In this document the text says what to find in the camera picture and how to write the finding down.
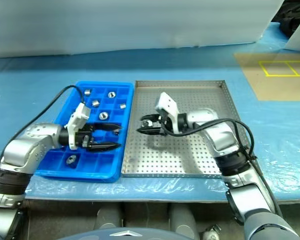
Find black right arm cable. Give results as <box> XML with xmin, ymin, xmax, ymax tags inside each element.
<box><xmin>161</xmin><ymin>118</ymin><xmax>285</xmax><ymax>218</ymax></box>

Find black bundled object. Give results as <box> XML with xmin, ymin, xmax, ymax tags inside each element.
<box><xmin>271</xmin><ymin>0</ymin><xmax>300</xmax><ymax>40</ymax></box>

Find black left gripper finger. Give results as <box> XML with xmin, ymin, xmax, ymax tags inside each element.
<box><xmin>86</xmin><ymin>141</ymin><xmax>122</xmax><ymax>154</ymax></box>
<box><xmin>91</xmin><ymin>122</ymin><xmax>123</xmax><ymax>132</ymax></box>

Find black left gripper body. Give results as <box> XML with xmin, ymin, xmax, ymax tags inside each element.
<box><xmin>74</xmin><ymin>124</ymin><xmax>96</xmax><ymax>152</ymax></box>

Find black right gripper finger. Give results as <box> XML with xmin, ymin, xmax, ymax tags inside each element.
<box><xmin>139</xmin><ymin>113</ymin><xmax>161</xmax><ymax>123</ymax></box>
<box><xmin>136</xmin><ymin>126</ymin><xmax>163</xmax><ymax>136</ymax></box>

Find blue plastic table cover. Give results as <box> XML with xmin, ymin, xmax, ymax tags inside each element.
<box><xmin>0</xmin><ymin>21</ymin><xmax>300</xmax><ymax>201</ymax></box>

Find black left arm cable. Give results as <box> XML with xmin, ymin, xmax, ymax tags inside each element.
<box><xmin>0</xmin><ymin>84</ymin><xmax>87</xmax><ymax>168</ymax></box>

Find grey rounded cylinder shape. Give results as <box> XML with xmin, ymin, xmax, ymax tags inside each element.
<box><xmin>168</xmin><ymin>204</ymin><xmax>201</xmax><ymax>240</ymax></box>
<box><xmin>94</xmin><ymin>206</ymin><xmax>124</xmax><ymax>231</ymax></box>

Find brown flat mat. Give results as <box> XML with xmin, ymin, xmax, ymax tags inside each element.
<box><xmin>233</xmin><ymin>52</ymin><xmax>300</xmax><ymax>102</ymax></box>

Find perforated metal tray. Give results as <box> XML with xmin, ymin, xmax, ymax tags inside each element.
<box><xmin>121</xmin><ymin>79</ymin><xmax>248</xmax><ymax>179</ymax></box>

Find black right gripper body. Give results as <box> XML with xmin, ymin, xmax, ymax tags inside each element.
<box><xmin>154</xmin><ymin>112</ymin><xmax>175</xmax><ymax>136</ymax></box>

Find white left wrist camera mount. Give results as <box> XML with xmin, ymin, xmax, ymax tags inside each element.
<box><xmin>64</xmin><ymin>102</ymin><xmax>92</xmax><ymax>151</ymax></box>

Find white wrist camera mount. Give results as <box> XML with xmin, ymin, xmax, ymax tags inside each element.
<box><xmin>64</xmin><ymin>102</ymin><xmax>92</xmax><ymax>151</ymax></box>
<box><xmin>154</xmin><ymin>91</ymin><xmax>180</xmax><ymax>135</ymax></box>

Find blue-grey robot torso cover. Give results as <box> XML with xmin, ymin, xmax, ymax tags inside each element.
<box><xmin>59</xmin><ymin>226</ymin><xmax>188</xmax><ymax>240</ymax></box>

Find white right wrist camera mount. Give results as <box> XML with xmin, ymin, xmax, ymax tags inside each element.
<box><xmin>154</xmin><ymin>91</ymin><xmax>180</xmax><ymax>135</ymax></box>

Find white foam backdrop board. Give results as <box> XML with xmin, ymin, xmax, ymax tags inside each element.
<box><xmin>0</xmin><ymin>0</ymin><xmax>286</xmax><ymax>60</ymax></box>

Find blue compartment tray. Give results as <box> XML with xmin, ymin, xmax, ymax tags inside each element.
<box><xmin>34</xmin><ymin>80</ymin><xmax>135</xmax><ymax>184</ymax></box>

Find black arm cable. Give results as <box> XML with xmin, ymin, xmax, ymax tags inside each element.
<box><xmin>161</xmin><ymin>118</ymin><xmax>285</xmax><ymax>218</ymax></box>
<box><xmin>0</xmin><ymin>84</ymin><xmax>87</xmax><ymax>168</ymax></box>

